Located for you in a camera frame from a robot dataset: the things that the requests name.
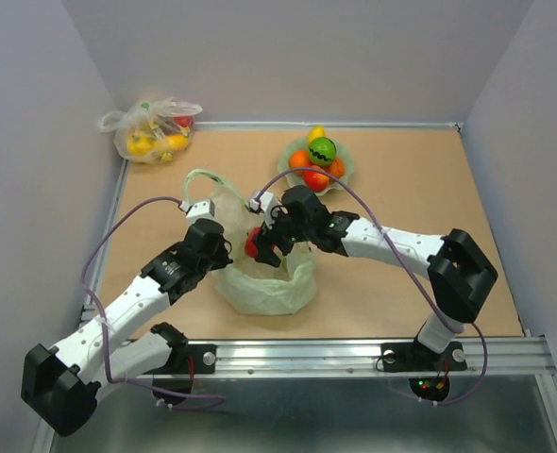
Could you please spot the yellow fruit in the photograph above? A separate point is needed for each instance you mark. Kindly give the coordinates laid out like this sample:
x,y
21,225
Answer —
x,y
315,133

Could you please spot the aluminium mounting rail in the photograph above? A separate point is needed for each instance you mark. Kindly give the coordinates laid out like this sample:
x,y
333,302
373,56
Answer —
x,y
385,358

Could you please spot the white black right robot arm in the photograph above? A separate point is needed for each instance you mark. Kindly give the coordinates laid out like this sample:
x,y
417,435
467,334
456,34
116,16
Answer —
x,y
460,275

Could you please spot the orange fruit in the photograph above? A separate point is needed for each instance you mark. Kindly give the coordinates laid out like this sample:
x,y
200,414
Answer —
x,y
299,160
336,168

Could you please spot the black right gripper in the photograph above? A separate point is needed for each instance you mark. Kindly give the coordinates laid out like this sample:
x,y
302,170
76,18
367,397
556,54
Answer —
x,y
264,242

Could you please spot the clear plastic bag of fruit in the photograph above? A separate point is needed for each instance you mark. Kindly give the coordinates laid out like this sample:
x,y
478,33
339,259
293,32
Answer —
x,y
152,131

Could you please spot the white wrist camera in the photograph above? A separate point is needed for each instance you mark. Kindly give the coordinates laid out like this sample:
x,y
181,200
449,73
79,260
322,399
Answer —
x,y
263,204
202,209

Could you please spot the green vegetable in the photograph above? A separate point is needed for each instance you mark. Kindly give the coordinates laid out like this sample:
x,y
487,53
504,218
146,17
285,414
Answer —
x,y
322,151

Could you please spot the red tomato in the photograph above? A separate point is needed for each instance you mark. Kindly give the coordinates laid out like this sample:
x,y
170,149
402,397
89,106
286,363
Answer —
x,y
316,182

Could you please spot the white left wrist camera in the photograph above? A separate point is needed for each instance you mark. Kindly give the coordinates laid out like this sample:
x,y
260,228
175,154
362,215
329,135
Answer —
x,y
202,209

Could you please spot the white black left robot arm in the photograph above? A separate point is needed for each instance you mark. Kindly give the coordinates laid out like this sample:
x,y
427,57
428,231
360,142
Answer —
x,y
65,382

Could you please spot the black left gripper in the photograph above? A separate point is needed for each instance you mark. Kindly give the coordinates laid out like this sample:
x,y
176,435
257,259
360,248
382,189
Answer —
x,y
223,259

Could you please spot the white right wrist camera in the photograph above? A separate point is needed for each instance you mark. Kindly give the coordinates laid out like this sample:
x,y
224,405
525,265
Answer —
x,y
263,204

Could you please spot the green avocado print plastic bag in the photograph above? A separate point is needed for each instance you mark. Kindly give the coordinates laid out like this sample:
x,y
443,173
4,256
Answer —
x,y
249,287

